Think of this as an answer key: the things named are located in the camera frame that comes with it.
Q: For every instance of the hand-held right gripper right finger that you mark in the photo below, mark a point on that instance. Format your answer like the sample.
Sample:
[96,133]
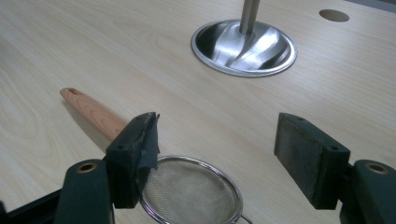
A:
[314,161]

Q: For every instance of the round metal stand base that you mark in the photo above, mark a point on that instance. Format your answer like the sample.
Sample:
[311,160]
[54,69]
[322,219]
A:
[246,46]

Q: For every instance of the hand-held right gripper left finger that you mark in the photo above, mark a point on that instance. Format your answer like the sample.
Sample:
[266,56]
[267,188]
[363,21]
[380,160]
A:
[126,161]

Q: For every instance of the round table grommet hole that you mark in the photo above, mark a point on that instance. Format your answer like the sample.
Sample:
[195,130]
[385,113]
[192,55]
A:
[334,15]

